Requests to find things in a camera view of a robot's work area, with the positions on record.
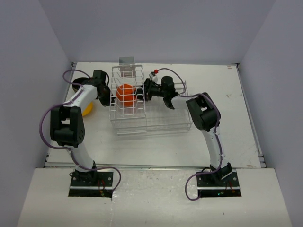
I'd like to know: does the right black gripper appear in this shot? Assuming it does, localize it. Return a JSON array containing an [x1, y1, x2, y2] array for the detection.
[[132, 79, 167, 102]]

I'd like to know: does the orange cup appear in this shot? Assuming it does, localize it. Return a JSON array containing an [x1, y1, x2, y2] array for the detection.
[[116, 84, 136, 107]]

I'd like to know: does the yellow bowl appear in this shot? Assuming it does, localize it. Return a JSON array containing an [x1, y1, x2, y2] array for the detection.
[[82, 102, 93, 117]]

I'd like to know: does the white wire dish rack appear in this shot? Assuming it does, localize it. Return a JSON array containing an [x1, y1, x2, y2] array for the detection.
[[109, 64, 192, 135]]

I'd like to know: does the black bowl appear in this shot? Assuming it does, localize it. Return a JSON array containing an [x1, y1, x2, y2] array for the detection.
[[72, 77, 90, 93]]

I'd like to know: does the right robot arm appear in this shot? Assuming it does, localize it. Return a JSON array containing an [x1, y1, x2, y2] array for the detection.
[[133, 76, 232, 186]]

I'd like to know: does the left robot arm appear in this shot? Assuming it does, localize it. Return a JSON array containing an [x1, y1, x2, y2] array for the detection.
[[50, 70, 111, 187]]

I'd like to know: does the grey metal block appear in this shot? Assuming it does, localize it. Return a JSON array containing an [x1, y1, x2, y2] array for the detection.
[[119, 56, 135, 65]]

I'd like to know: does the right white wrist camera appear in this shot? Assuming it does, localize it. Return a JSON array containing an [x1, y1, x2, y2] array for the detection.
[[149, 70, 159, 83]]

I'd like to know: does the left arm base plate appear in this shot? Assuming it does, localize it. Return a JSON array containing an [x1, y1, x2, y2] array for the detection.
[[68, 171, 114, 198]]

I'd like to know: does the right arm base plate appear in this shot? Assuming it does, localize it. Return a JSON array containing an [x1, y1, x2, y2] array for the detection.
[[196, 170, 241, 198]]

